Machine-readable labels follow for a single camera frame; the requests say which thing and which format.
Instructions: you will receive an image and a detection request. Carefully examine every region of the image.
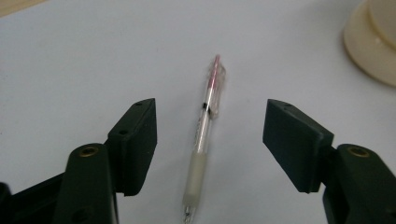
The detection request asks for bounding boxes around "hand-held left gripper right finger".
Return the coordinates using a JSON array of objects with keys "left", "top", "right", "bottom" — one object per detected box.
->
[{"left": 262, "top": 98, "right": 396, "bottom": 224}]

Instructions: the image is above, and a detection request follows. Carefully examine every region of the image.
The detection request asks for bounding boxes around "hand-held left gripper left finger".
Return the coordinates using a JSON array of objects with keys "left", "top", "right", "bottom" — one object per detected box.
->
[{"left": 51, "top": 97, "right": 159, "bottom": 224}]

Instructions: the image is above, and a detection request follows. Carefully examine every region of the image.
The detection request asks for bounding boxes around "transparent pen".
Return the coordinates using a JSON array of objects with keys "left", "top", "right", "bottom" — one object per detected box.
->
[{"left": 181, "top": 53, "right": 228, "bottom": 224}]

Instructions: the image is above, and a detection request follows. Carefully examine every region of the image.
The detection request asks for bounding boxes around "cream ribbed pen holder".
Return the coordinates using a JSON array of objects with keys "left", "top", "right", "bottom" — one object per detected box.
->
[{"left": 342, "top": 0, "right": 396, "bottom": 89}]

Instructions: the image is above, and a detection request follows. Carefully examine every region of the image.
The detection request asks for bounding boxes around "white table mat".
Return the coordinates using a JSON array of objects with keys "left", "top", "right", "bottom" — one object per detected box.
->
[{"left": 0, "top": 0, "right": 396, "bottom": 224}]

